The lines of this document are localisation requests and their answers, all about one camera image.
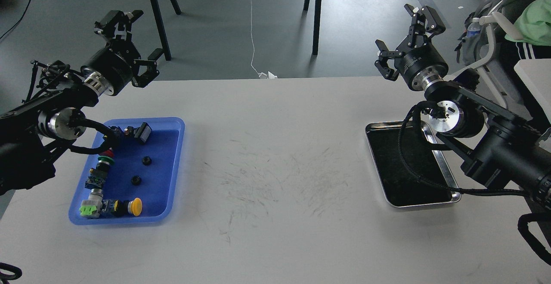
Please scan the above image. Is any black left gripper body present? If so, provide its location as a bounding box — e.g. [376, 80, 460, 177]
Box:
[80, 34, 140, 96]

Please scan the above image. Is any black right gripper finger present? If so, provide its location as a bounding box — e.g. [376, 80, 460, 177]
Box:
[375, 40, 405, 81]
[404, 4, 446, 46]

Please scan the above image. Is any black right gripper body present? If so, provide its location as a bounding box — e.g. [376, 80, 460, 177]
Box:
[394, 40, 449, 91]

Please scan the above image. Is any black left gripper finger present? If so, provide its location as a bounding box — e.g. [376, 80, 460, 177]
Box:
[131, 48, 164, 88]
[94, 10, 143, 40]

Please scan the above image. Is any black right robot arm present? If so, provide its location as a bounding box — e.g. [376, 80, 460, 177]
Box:
[375, 4, 551, 264]

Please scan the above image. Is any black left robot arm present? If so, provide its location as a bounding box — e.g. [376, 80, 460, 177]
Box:
[0, 10, 163, 194]

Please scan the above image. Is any blue plastic tray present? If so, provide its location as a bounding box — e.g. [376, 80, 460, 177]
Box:
[68, 117, 185, 225]

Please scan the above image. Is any silver metal tray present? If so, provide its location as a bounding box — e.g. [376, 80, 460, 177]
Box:
[365, 121, 462, 209]

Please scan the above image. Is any plastic water bottle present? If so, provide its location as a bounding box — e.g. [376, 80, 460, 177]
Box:
[466, 17, 482, 38]

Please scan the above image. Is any grey backpack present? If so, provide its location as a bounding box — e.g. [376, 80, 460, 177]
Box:
[455, 0, 502, 66]

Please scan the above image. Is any black left stand leg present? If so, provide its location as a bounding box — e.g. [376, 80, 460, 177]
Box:
[150, 0, 182, 61]

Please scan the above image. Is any black stand leg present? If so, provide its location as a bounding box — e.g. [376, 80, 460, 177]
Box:
[150, 0, 182, 61]
[303, 0, 322, 56]

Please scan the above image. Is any person in green shirt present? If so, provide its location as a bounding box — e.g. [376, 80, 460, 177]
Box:
[498, 0, 551, 70]

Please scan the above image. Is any black right stand leg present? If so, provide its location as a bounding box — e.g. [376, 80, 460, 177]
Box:
[303, 0, 322, 56]

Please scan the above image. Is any white side table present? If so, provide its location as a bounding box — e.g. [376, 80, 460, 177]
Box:
[514, 59, 551, 120]

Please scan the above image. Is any black square button switch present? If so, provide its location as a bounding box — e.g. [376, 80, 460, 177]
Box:
[123, 122, 153, 145]

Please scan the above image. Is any white chair frame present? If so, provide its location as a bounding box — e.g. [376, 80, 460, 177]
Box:
[449, 11, 524, 109]

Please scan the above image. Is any red push button switch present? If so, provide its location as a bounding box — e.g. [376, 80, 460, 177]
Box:
[99, 127, 125, 158]

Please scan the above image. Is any green push button switch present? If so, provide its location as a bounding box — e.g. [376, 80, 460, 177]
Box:
[85, 155, 115, 190]

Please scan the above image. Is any white floor cable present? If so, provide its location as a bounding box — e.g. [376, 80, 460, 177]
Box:
[236, 0, 278, 79]

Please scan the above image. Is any yellow push button switch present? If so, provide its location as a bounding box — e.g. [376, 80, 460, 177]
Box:
[103, 198, 143, 217]

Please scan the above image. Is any green white connector switch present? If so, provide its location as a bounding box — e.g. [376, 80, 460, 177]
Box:
[79, 188, 104, 219]

